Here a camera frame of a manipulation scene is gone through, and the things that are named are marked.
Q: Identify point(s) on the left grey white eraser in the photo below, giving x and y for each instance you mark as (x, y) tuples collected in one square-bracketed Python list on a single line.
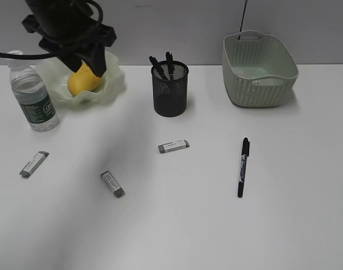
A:
[(33, 164)]

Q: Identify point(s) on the waste paper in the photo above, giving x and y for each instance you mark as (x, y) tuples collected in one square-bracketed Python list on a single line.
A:
[(257, 82)]

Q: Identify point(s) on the green plastic basket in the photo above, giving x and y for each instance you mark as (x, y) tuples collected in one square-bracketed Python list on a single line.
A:
[(258, 69)]

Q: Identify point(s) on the grey white eraser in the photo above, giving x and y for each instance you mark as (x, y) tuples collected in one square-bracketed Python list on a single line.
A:
[(173, 146), (33, 164), (113, 185)]

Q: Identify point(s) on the lower grey white eraser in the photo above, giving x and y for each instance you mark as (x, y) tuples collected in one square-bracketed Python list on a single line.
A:
[(113, 185)]

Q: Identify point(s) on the green wavy glass plate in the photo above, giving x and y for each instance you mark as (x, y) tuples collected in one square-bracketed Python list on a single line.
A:
[(55, 76)]

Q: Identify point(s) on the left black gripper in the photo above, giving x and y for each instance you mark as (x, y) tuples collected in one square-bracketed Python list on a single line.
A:
[(67, 26)]

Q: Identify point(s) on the black mesh pen holder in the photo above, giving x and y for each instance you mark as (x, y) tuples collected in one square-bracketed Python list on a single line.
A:
[(170, 96)]

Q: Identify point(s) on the yellow mango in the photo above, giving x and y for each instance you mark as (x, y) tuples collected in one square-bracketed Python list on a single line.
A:
[(83, 80)]

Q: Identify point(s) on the centre grey white eraser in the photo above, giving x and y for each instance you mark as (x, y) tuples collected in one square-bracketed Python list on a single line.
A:
[(173, 146)]

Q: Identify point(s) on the clear plastic water bottle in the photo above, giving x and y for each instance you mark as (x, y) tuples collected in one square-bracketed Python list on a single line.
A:
[(32, 96)]

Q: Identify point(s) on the black marker pen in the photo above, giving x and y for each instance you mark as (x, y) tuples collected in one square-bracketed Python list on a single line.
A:
[(160, 71), (170, 65), (244, 155)]

